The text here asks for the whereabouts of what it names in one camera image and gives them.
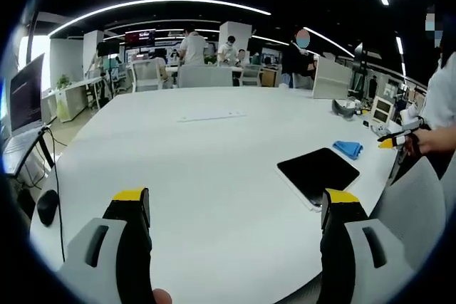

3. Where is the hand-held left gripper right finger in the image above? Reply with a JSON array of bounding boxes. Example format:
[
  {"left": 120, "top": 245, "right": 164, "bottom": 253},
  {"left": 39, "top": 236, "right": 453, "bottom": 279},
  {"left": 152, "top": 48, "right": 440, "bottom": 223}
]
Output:
[{"left": 319, "top": 187, "right": 415, "bottom": 304}]

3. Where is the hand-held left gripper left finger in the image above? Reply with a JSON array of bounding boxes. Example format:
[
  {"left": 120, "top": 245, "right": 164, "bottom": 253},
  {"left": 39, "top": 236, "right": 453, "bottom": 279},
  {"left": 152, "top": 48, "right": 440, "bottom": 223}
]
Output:
[{"left": 58, "top": 187, "right": 155, "bottom": 304}]

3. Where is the blue cleaning cloth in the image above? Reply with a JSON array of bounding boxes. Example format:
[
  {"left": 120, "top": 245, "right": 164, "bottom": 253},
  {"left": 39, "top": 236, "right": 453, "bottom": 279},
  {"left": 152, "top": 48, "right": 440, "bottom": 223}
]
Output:
[{"left": 332, "top": 140, "right": 365, "bottom": 159}]

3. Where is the person's right hand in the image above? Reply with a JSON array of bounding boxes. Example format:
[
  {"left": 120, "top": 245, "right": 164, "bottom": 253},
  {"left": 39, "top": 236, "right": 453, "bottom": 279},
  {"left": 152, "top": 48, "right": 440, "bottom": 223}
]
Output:
[{"left": 405, "top": 128, "right": 435, "bottom": 158}]

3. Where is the person's left hand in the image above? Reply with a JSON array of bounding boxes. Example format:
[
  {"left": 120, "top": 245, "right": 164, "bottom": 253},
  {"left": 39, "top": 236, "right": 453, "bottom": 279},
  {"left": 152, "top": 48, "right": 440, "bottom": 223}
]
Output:
[{"left": 152, "top": 288, "right": 174, "bottom": 304}]

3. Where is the white framed box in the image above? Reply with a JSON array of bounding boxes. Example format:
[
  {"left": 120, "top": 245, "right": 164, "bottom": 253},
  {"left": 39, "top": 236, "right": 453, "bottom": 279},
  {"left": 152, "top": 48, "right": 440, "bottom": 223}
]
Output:
[{"left": 369, "top": 96, "right": 397, "bottom": 124}]

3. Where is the person's white shirt torso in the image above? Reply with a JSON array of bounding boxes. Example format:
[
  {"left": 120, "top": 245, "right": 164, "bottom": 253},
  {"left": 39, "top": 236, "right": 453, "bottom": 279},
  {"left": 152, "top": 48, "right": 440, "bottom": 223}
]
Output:
[{"left": 423, "top": 50, "right": 456, "bottom": 131}]

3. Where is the grey headset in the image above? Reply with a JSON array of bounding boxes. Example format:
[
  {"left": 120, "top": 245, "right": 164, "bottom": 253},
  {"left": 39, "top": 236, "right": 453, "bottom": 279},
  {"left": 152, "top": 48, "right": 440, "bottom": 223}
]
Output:
[{"left": 331, "top": 98, "right": 358, "bottom": 120}]

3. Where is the grey office chair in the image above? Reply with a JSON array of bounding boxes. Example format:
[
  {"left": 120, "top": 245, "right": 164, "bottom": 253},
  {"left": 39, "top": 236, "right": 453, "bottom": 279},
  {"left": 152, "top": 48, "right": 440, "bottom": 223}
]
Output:
[{"left": 368, "top": 156, "right": 448, "bottom": 273}]

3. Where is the grey partition panel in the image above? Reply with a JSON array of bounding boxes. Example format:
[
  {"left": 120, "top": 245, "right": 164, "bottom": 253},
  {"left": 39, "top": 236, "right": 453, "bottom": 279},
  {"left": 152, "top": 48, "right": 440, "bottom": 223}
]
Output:
[{"left": 312, "top": 57, "right": 353, "bottom": 100}]

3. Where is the black computer mouse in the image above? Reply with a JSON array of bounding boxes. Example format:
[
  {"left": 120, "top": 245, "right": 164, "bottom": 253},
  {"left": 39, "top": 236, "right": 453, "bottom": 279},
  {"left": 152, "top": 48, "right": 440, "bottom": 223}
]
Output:
[{"left": 36, "top": 189, "right": 60, "bottom": 227}]

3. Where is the black laptop stand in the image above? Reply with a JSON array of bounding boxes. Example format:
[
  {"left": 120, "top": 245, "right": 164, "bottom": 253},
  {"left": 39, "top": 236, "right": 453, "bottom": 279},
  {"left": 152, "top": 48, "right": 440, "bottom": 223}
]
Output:
[{"left": 14, "top": 126, "right": 56, "bottom": 180}]

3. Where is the yellow-green bag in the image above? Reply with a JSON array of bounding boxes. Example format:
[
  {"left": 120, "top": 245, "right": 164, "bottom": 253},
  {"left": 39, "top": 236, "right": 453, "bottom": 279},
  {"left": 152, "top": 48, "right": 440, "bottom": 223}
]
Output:
[{"left": 56, "top": 98, "right": 71, "bottom": 120}]

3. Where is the white side desk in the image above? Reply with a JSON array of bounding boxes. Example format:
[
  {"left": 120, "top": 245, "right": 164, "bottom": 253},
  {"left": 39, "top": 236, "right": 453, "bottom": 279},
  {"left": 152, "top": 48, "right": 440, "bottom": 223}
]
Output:
[{"left": 41, "top": 75, "right": 105, "bottom": 123}]

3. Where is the white mesh office chair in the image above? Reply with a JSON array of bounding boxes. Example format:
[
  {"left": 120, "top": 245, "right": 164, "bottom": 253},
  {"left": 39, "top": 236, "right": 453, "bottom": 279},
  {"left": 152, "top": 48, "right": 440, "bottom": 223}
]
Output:
[{"left": 130, "top": 59, "right": 165, "bottom": 93}]

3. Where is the open laptop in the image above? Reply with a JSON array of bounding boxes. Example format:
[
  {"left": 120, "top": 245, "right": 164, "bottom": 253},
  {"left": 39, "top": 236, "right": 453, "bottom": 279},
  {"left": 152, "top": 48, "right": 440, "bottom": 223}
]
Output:
[{"left": 1, "top": 52, "right": 48, "bottom": 177}]

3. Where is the green potted plant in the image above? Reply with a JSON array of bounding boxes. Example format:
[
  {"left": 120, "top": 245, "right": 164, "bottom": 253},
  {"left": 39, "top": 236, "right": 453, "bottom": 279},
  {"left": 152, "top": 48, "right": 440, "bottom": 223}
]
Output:
[{"left": 56, "top": 73, "right": 73, "bottom": 90}]

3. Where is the red display screen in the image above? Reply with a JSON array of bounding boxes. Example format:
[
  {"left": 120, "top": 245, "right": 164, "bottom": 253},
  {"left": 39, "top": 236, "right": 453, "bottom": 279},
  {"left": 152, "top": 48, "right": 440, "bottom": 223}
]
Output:
[{"left": 125, "top": 29, "right": 157, "bottom": 47}]

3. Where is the black cable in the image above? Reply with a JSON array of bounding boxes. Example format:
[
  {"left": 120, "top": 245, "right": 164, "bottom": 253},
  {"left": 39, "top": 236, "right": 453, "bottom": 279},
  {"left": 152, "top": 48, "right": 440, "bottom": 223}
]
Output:
[{"left": 41, "top": 124, "right": 68, "bottom": 264}]

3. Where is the white table cable cover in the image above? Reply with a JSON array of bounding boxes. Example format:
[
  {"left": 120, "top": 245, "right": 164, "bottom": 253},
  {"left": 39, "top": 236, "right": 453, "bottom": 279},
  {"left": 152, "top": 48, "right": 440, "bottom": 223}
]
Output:
[{"left": 176, "top": 111, "right": 248, "bottom": 124}]

